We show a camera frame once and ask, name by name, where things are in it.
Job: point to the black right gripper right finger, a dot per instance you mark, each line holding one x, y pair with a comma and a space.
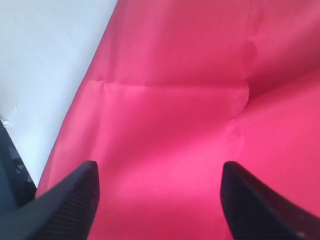
253, 211

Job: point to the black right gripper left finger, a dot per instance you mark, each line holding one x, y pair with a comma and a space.
65, 212

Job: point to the red scalloped placemat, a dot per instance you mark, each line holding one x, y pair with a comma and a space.
177, 88

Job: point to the dark table frame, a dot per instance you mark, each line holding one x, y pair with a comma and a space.
16, 185

